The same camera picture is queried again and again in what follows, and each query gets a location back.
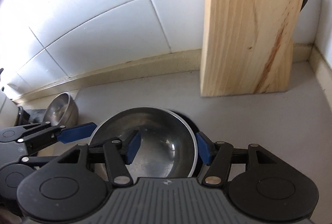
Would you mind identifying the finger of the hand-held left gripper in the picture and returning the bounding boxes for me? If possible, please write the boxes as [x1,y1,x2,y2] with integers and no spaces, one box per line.
[22,154,63,167]
[17,122,97,143]

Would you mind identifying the black gas stove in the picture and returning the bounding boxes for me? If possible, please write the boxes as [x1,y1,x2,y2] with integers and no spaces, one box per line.
[17,107,50,126]

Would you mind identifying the wooden knife block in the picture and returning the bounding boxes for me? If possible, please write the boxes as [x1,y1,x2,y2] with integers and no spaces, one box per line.
[200,0,308,97]

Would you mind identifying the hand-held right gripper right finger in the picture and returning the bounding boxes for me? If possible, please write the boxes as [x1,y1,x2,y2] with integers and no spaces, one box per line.
[196,131,279,186]

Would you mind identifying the aluminium pressure cooker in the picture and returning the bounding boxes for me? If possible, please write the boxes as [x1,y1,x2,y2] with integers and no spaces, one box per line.
[0,67,20,126]

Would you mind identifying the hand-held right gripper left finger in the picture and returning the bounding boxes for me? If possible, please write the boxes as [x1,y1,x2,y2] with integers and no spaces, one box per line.
[52,130,142,186]

